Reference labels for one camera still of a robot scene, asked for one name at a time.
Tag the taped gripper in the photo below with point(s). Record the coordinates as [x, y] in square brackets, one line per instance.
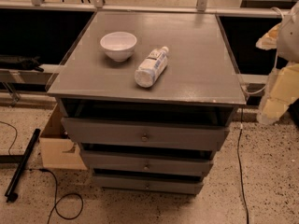
[289, 39]

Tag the grey bottom drawer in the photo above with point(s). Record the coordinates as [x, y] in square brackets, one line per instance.
[115, 182]

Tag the grey drawer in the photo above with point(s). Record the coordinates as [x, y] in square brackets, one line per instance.
[115, 182]
[145, 163]
[123, 133]

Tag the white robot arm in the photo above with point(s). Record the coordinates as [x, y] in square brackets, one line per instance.
[291, 18]

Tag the grey drawer cabinet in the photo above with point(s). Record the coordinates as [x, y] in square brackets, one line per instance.
[198, 88]

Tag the grey middle drawer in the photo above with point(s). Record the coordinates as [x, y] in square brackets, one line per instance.
[145, 163]

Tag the grey top drawer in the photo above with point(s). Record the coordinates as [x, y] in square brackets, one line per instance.
[123, 133]

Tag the white plastic bottle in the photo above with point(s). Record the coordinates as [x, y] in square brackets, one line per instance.
[150, 69]

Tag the white ceramic bowl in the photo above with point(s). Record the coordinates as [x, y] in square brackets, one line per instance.
[118, 46]

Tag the cardboard box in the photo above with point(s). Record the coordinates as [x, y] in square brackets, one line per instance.
[57, 150]

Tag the black metal bar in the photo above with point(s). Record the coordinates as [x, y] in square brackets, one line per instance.
[10, 194]

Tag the black cloth on rail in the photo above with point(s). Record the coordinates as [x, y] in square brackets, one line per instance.
[20, 63]

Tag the metal frame rail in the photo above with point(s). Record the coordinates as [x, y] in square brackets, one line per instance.
[50, 72]

